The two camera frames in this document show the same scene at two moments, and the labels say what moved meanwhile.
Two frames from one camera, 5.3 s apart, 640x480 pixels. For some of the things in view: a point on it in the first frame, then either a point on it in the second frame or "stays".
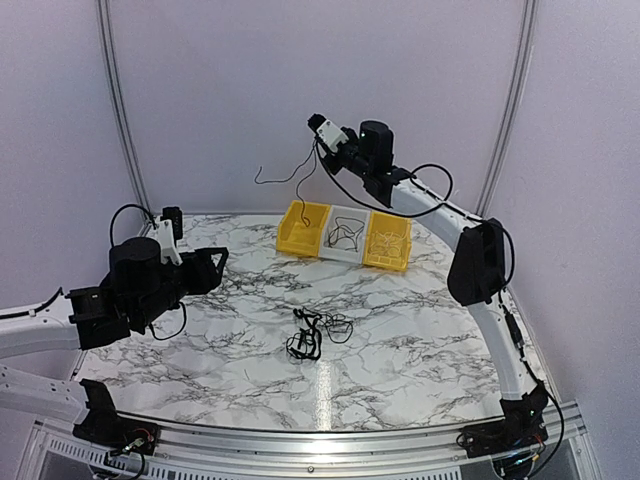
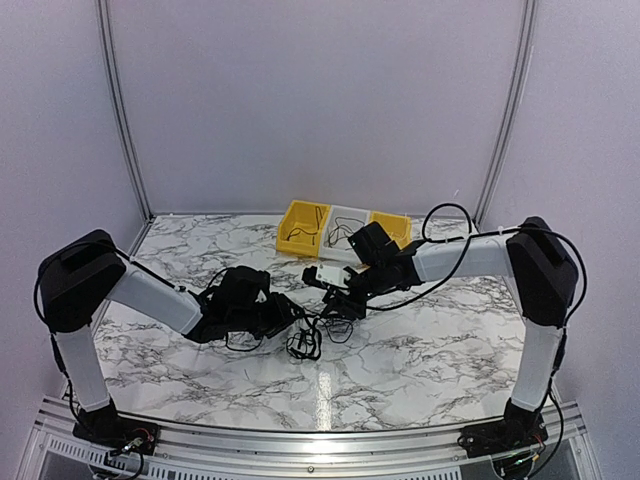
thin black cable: [346, 227] stays
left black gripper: [204, 278] → [281, 314]
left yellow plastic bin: [300, 228] stays
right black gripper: [332, 167] → [339, 303]
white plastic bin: [344, 234] stays
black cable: [306, 343] stays
